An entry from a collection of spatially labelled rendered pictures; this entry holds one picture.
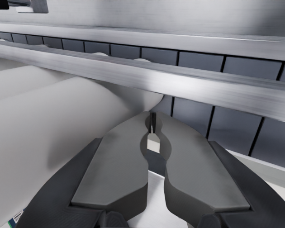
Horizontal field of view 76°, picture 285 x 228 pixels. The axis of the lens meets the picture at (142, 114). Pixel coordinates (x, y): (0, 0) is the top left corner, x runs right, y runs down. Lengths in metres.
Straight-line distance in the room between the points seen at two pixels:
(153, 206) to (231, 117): 0.18
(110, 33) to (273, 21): 0.15
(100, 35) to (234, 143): 0.17
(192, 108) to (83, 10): 0.21
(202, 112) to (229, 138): 0.03
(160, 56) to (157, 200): 0.19
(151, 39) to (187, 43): 0.03
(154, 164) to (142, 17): 0.19
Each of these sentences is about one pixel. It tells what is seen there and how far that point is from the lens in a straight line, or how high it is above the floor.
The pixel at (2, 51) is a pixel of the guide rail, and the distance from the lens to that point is 0.20.
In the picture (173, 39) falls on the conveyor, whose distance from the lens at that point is 0.17.
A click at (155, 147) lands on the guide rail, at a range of 0.17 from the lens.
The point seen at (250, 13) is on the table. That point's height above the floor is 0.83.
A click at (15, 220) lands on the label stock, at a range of 0.52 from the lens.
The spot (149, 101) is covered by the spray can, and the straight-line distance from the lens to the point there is 0.15.
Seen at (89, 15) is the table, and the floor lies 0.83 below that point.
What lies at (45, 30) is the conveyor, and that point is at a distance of 0.29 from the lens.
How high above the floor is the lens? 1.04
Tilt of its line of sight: 50 degrees down
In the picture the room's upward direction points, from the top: 128 degrees counter-clockwise
